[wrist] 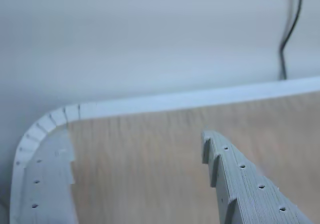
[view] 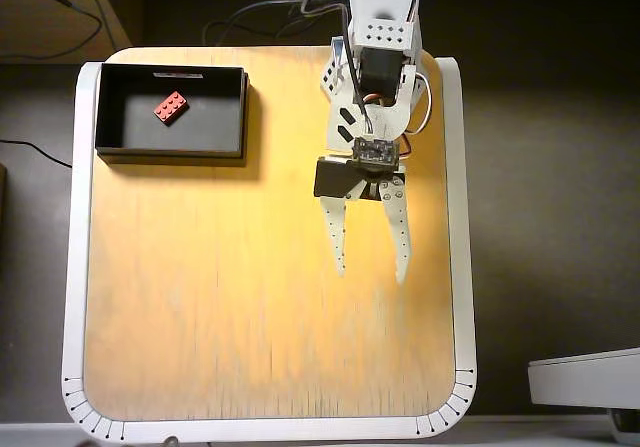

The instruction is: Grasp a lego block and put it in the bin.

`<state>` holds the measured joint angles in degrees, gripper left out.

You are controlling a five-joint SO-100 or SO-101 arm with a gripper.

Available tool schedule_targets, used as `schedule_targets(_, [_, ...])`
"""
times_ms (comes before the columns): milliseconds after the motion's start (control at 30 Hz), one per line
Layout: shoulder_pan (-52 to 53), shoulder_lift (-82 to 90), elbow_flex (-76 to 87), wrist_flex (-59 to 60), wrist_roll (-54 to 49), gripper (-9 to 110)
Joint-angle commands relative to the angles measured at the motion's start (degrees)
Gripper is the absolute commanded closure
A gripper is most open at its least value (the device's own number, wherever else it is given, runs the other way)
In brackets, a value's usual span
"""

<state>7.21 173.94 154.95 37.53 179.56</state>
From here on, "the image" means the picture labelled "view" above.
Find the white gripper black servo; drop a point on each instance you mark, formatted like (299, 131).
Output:
(336, 179)

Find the red lego block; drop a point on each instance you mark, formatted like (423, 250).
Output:
(172, 108)

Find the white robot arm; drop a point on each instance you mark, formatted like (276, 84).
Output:
(380, 2)

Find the black open bin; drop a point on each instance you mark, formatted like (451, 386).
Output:
(210, 132)

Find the white rounded device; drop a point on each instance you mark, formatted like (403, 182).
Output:
(585, 382)

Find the tan wooden shelf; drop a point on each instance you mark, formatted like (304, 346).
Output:
(30, 22)

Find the black wrist camera board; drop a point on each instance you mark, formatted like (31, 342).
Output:
(376, 151)

